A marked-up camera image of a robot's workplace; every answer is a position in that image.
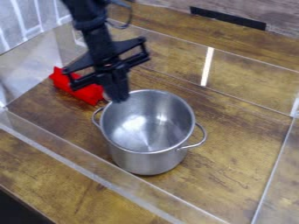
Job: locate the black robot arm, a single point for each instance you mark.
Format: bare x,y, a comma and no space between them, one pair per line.
91,13

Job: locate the silver steel pot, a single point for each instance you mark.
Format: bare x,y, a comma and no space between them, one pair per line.
147,129

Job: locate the clear acrylic enclosure wall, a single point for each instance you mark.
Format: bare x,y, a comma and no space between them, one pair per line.
239,176

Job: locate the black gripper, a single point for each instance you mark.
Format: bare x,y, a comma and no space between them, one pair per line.
104,65

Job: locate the red rectangular block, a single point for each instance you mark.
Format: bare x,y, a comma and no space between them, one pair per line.
90,94

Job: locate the black strip on table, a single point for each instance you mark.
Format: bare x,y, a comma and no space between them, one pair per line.
228,18

